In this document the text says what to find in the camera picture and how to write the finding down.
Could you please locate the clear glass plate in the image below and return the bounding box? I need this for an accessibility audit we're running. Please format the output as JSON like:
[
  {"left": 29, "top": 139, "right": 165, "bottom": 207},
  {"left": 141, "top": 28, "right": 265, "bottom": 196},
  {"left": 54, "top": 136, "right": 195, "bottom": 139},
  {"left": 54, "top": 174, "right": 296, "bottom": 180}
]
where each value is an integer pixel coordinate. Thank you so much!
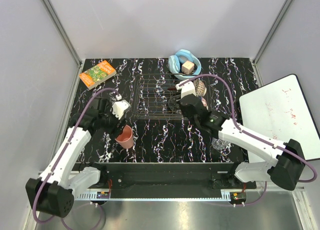
[{"left": 167, "top": 95, "right": 181, "bottom": 114}]

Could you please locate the orange patterned white bowl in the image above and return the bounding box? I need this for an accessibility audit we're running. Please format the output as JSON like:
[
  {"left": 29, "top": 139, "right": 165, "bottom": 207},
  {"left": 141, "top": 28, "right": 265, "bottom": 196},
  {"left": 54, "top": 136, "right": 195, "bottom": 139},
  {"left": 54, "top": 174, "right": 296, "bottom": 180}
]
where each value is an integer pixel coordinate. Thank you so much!
[{"left": 198, "top": 96, "right": 209, "bottom": 110}]

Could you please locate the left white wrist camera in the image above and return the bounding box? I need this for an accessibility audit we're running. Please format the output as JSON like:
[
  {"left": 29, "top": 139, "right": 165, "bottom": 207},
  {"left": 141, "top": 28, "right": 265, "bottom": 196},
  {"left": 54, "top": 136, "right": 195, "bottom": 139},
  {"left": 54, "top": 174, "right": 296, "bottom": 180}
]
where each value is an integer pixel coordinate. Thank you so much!
[{"left": 111, "top": 100, "right": 131, "bottom": 120}]

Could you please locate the brown patterned bowl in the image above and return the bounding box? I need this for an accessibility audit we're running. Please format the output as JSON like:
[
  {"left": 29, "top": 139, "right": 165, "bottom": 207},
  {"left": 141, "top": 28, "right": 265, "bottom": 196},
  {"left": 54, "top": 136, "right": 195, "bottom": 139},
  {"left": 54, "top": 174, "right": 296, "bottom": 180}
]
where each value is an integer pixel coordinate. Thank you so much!
[{"left": 193, "top": 78, "right": 207, "bottom": 97}]

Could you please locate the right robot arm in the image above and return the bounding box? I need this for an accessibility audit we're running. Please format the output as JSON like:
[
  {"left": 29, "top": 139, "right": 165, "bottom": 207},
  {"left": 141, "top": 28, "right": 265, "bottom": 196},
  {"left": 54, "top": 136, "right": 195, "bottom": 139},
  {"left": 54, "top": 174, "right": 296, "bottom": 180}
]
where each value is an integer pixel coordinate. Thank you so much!
[{"left": 178, "top": 94, "right": 306, "bottom": 191}]

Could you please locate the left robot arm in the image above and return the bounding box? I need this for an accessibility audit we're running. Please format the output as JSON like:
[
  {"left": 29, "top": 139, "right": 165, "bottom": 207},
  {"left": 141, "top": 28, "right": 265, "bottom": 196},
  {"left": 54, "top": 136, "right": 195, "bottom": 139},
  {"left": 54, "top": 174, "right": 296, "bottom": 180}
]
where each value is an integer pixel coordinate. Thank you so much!
[{"left": 25, "top": 97, "right": 131, "bottom": 218}]

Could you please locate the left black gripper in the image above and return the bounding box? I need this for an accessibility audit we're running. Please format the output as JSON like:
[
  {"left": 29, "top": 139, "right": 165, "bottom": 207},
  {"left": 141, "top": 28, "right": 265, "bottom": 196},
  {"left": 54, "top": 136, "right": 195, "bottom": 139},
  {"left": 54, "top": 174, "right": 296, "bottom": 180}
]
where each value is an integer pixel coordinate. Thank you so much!
[{"left": 99, "top": 104, "right": 128, "bottom": 138}]

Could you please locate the pink plastic cup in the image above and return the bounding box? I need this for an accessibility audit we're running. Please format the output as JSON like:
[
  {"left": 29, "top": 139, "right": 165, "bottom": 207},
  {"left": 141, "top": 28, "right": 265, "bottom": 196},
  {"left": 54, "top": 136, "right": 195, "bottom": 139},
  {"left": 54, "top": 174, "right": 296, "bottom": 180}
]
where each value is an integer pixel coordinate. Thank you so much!
[{"left": 115, "top": 125, "right": 134, "bottom": 149}]

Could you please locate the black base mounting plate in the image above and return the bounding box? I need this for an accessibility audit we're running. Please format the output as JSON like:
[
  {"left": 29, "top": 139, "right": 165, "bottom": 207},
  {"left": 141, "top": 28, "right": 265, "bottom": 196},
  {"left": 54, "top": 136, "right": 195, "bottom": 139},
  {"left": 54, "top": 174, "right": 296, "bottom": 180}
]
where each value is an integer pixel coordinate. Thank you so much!
[{"left": 92, "top": 162, "right": 257, "bottom": 201}]

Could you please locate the grey wire dish rack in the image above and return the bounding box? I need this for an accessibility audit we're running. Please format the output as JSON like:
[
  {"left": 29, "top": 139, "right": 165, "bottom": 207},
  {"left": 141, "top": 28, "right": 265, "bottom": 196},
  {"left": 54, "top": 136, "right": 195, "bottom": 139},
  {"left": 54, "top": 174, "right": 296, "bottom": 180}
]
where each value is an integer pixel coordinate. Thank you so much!
[{"left": 133, "top": 74, "right": 212, "bottom": 121}]

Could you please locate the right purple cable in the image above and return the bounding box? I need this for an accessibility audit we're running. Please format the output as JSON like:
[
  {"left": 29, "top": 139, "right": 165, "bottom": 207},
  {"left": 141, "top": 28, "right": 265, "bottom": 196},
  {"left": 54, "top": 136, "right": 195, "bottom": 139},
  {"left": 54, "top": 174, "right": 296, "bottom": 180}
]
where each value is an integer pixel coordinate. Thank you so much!
[{"left": 179, "top": 73, "right": 318, "bottom": 207}]

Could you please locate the clear glass mug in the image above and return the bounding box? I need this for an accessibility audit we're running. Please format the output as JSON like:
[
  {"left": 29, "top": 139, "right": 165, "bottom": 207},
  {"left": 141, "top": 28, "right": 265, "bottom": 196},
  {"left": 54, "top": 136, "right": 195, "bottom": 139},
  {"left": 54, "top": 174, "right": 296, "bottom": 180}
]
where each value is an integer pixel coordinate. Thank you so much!
[{"left": 211, "top": 138, "right": 231, "bottom": 151}]

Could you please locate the orange paperback book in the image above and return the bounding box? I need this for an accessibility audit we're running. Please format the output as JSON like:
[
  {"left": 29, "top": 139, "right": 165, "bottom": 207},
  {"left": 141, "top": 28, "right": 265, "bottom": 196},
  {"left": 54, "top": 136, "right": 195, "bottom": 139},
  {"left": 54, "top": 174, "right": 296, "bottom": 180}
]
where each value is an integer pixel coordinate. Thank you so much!
[{"left": 79, "top": 60, "right": 117, "bottom": 90}]

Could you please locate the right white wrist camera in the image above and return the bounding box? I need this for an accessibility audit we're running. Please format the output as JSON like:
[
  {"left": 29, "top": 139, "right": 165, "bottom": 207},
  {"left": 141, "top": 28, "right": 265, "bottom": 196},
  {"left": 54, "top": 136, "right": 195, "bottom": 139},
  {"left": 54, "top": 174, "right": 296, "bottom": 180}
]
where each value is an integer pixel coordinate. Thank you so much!
[{"left": 175, "top": 80, "right": 196, "bottom": 98}]

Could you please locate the beige wooden cube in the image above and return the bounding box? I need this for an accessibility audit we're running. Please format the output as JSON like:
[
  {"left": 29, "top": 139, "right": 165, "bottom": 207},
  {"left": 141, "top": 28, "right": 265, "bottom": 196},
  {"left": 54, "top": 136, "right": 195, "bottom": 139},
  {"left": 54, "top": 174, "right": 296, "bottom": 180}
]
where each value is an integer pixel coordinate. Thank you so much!
[{"left": 181, "top": 60, "right": 195, "bottom": 75}]

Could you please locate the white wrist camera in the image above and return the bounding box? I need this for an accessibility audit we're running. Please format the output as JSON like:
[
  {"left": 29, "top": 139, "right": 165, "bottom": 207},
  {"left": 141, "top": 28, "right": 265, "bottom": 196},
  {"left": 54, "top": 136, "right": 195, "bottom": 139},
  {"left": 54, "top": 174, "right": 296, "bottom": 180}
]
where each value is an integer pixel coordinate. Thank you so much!
[
  {"left": 111, "top": 100, "right": 131, "bottom": 120},
  {"left": 175, "top": 80, "right": 196, "bottom": 98}
]

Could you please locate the white whiteboard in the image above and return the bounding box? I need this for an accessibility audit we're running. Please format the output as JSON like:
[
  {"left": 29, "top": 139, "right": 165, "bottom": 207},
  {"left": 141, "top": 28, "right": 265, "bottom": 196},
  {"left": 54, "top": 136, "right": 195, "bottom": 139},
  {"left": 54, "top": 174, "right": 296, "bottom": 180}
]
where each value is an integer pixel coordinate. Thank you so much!
[{"left": 239, "top": 74, "right": 320, "bottom": 161}]

